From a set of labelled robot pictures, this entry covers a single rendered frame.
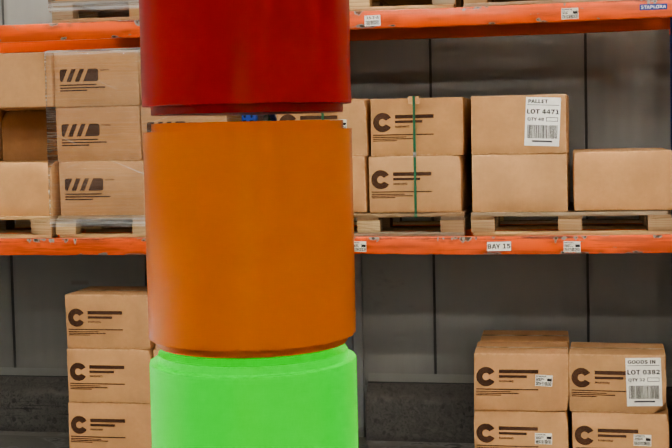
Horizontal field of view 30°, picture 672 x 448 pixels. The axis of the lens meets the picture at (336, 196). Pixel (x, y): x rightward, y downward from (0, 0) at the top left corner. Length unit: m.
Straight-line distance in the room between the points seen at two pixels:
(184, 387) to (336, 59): 0.08
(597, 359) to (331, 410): 7.63
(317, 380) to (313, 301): 0.02
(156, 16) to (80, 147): 8.05
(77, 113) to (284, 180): 8.07
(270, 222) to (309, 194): 0.01
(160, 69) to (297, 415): 0.08
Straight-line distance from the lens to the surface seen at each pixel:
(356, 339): 9.29
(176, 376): 0.29
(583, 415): 7.99
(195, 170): 0.28
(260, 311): 0.28
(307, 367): 0.29
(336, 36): 0.29
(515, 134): 7.77
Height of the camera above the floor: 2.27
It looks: 3 degrees down
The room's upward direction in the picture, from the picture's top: 1 degrees counter-clockwise
